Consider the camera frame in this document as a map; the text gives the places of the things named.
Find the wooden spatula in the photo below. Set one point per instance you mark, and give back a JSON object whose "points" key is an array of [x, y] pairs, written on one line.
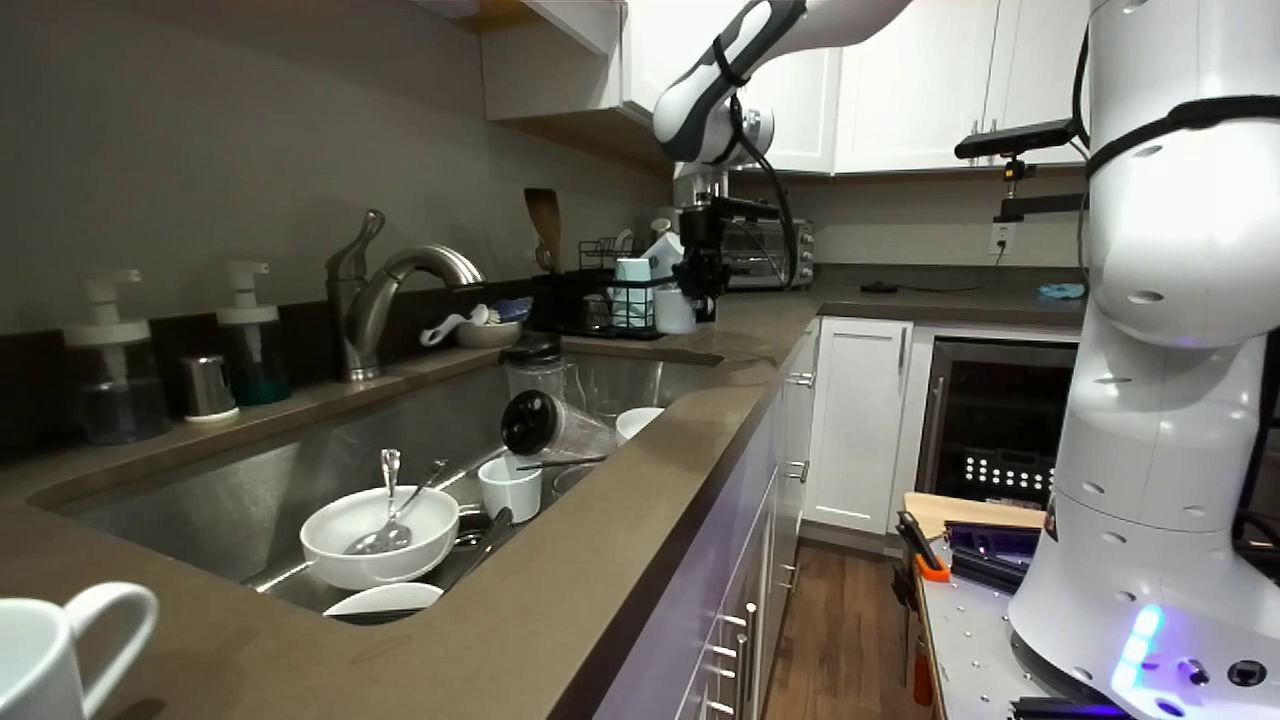
{"points": [[540, 225]]}

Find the ceramic sponge dish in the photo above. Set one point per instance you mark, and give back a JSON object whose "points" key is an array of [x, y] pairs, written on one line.
{"points": [[504, 332]]}

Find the sink front cabinet panel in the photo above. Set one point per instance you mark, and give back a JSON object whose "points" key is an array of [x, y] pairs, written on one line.
{"points": [[685, 602]]}

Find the toaster oven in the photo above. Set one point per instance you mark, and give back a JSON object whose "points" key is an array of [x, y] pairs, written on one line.
{"points": [[753, 263]]}

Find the white upper cabinet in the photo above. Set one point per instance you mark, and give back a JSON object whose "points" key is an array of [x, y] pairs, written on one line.
{"points": [[922, 80], [572, 64]]}

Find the black camera on stand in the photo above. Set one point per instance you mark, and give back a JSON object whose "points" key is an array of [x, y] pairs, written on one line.
{"points": [[1014, 138]]}

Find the blue sponge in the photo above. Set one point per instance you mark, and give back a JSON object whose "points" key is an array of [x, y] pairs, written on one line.
{"points": [[1056, 290]]}

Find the tall clear container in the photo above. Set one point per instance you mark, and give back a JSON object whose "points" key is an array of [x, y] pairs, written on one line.
{"points": [[531, 421]]}

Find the white bowl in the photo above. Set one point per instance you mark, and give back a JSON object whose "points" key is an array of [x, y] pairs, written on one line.
{"points": [[334, 542]]}

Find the small white cup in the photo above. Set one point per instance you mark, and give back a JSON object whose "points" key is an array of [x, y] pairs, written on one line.
{"points": [[511, 491]]}

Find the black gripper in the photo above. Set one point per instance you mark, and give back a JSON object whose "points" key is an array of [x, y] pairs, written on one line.
{"points": [[704, 243]]}

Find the white base cabinet door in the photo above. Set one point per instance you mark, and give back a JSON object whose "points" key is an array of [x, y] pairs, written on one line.
{"points": [[860, 427]]}

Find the green soap dispenser white pump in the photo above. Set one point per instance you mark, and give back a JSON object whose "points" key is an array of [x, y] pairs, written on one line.
{"points": [[254, 341]]}

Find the white plate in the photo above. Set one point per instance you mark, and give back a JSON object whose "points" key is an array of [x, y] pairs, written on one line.
{"points": [[386, 602], [640, 421]]}

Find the small metal cup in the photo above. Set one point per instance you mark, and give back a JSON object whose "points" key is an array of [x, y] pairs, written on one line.
{"points": [[210, 388]]}

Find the white dish brush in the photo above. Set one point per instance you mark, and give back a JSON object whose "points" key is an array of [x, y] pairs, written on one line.
{"points": [[444, 324]]}

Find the metal spoon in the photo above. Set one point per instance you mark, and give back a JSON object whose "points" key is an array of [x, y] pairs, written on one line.
{"points": [[425, 491], [386, 493]]}

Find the stainless steel sink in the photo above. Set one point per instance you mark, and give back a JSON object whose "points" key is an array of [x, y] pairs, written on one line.
{"points": [[201, 514]]}

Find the clear soap dispenser white pump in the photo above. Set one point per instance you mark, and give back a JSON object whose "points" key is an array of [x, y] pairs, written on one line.
{"points": [[113, 354]]}

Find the curved metal faucet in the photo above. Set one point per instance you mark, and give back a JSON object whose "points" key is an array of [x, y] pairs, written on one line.
{"points": [[402, 266]]}

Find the light blue cup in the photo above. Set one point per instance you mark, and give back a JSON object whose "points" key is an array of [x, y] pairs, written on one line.
{"points": [[630, 295]]}

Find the black beverage cooler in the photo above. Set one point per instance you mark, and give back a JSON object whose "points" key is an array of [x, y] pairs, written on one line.
{"points": [[987, 401]]}

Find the light wooden board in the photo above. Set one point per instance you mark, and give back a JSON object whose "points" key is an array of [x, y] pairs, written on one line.
{"points": [[972, 510]]}

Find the speckled robot mounting table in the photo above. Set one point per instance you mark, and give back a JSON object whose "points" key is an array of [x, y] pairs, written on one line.
{"points": [[972, 654]]}

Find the wall outlet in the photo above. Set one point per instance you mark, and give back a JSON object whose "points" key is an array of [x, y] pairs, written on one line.
{"points": [[1002, 243]]}

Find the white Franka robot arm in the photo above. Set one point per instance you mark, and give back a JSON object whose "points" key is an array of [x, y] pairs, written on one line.
{"points": [[1172, 266]]}

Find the small white mug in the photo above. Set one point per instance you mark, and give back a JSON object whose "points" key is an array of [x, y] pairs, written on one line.
{"points": [[34, 665]]}

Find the black clamp orange grip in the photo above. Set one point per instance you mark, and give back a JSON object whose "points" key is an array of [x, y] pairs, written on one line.
{"points": [[927, 552]]}

